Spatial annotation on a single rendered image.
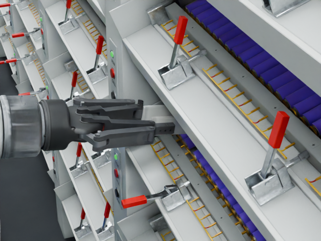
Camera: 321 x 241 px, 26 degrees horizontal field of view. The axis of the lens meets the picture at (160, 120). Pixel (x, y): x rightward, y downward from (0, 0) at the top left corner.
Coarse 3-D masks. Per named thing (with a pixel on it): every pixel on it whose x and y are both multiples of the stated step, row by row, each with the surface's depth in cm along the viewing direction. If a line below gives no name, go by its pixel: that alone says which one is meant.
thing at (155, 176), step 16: (144, 160) 112; (144, 176) 109; (160, 176) 107; (176, 176) 106; (160, 208) 102; (176, 208) 100; (224, 208) 97; (176, 224) 98; (192, 224) 97; (208, 224) 96; (192, 240) 94; (208, 240) 93
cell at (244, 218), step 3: (243, 213) 92; (240, 216) 92; (243, 216) 92; (246, 216) 92; (240, 219) 92; (243, 219) 91; (246, 219) 91; (249, 219) 92; (243, 222) 92; (246, 222) 92
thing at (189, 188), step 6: (156, 138) 114; (162, 144) 112; (162, 150) 111; (168, 156) 109; (174, 162) 108; (174, 168) 107; (180, 174) 105; (186, 180) 103; (192, 192) 101; (198, 204) 99; (204, 210) 97; (210, 216) 96; (210, 222) 95; (216, 228) 94; (222, 234) 92; (222, 240) 92
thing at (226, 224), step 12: (168, 144) 109; (180, 156) 105; (180, 168) 104; (192, 168) 102; (192, 180) 100; (204, 192) 97; (204, 204) 96; (216, 204) 95; (204, 216) 95; (216, 216) 93; (228, 216) 92; (204, 228) 94; (228, 228) 90; (228, 240) 90; (240, 240) 88
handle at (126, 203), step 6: (162, 192) 101; (168, 192) 100; (132, 198) 99; (138, 198) 99; (144, 198) 99; (150, 198) 99; (156, 198) 100; (126, 204) 98; (132, 204) 99; (138, 204) 99
